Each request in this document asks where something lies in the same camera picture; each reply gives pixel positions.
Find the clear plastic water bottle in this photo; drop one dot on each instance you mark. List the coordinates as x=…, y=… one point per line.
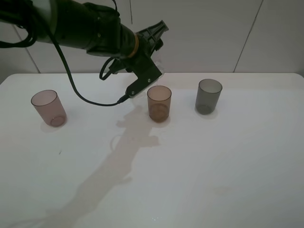
x=158, y=67

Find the orange translucent cup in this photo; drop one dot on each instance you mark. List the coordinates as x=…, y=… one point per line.
x=159, y=101

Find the pink translucent cup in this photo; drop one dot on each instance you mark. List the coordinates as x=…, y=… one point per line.
x=49, y=107

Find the grey translucent cup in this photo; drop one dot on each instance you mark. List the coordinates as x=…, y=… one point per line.
x=207, y=96

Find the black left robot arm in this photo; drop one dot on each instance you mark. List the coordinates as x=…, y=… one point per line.
x=94, y=28

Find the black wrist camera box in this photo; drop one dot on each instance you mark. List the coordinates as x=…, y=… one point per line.
x=145, y=78

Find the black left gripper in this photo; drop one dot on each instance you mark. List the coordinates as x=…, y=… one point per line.
x=149, y=42

